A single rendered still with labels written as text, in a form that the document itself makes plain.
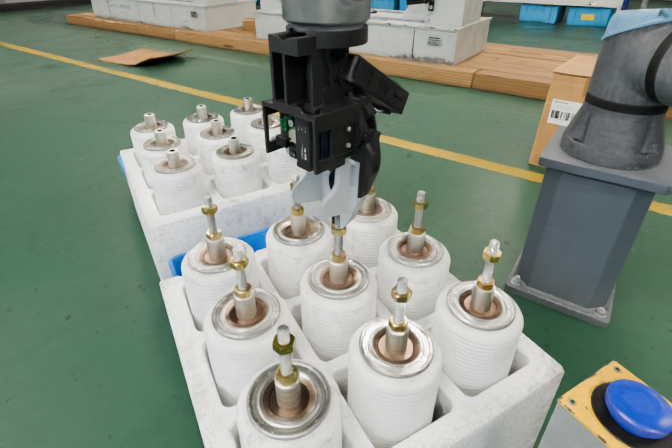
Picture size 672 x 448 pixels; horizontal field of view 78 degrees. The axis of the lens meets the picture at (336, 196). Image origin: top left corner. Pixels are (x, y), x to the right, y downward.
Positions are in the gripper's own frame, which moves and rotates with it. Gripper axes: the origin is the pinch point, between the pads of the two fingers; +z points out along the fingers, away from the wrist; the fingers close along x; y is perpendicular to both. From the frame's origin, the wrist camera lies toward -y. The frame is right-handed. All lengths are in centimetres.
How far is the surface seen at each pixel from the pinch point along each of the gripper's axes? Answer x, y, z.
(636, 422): 30.1, 3.8, 1.5
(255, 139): -48, -23, 11
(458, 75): -77, -171, 28
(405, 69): -107, -167, 29
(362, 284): 3.1, -0.4, 9.0
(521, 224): 0, -67, 34
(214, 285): -11.0, 11.3, 10.3
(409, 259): 4.5, -8.1, 9.0
